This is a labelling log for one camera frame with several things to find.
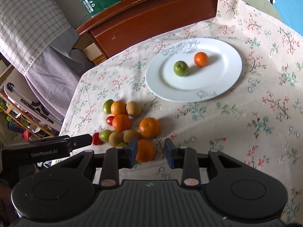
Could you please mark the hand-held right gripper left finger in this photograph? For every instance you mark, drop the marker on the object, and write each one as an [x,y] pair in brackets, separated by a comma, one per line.
[131,152]

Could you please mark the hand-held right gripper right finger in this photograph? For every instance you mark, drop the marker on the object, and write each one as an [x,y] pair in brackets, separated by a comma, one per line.
[168,152]

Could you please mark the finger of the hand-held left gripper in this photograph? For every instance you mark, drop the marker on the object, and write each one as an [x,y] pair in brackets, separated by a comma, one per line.
[81,140]

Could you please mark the orange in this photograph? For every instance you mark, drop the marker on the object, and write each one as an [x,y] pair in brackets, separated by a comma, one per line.
[146,151]
[201,59]
[121,123]
[118,107]
[149,127]

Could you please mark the red cherry tomato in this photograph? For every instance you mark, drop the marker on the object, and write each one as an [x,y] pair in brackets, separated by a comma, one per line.
[96,139]
[109,120]

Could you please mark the brown kiwi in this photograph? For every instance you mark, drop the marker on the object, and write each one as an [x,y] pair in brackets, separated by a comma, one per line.
[131,135]
[115,138]
[133,108]

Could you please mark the white plate with flower outline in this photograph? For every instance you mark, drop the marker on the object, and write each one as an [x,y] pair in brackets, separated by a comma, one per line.
[213,59]

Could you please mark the wooden shelf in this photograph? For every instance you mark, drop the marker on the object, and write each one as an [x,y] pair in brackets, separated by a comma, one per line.
[9,110]

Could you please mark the purple striped cloth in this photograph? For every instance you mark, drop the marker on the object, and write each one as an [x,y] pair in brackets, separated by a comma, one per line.
[52,75]

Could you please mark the small cardboard box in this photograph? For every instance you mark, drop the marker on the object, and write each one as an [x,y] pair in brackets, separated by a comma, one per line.
[93,52]

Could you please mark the floral tablecloth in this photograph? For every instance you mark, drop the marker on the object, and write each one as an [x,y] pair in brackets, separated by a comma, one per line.
[260,123]

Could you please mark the grey checkered cloth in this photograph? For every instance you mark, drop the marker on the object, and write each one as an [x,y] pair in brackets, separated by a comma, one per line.
[26,16]

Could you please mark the brown wooden cabinet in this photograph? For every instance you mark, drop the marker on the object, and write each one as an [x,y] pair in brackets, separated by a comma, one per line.
[151,16]

